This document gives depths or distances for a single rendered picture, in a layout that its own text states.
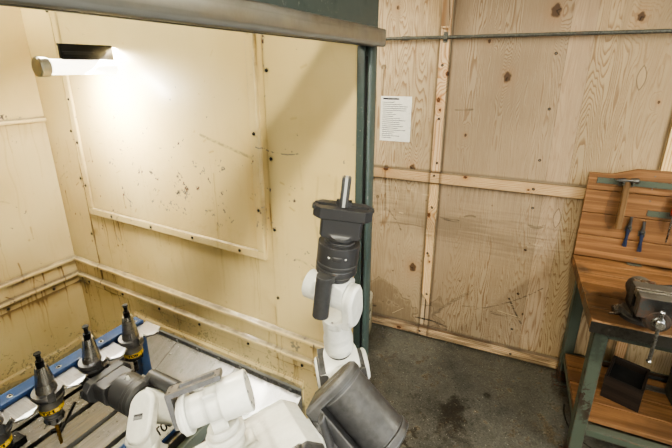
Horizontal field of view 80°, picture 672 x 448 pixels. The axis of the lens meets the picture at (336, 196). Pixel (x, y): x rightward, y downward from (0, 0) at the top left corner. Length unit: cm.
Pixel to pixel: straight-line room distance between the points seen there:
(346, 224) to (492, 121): 196
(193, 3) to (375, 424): 69
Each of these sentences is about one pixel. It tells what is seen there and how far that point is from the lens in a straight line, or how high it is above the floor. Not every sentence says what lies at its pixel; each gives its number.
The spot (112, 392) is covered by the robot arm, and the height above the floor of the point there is 121.
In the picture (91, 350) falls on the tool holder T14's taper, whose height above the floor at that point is 127.
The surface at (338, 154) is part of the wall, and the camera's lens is 108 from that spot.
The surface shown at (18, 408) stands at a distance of 125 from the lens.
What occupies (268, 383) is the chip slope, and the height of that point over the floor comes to 85.
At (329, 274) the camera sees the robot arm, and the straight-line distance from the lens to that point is 83.
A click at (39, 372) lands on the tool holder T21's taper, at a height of 128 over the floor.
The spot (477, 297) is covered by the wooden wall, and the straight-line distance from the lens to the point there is 305.
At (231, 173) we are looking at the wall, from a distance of 132.
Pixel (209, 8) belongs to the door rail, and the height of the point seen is 201.
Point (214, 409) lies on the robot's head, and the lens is 73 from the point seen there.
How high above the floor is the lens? 195
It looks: 18 degrees down
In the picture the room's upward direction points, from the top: straight up
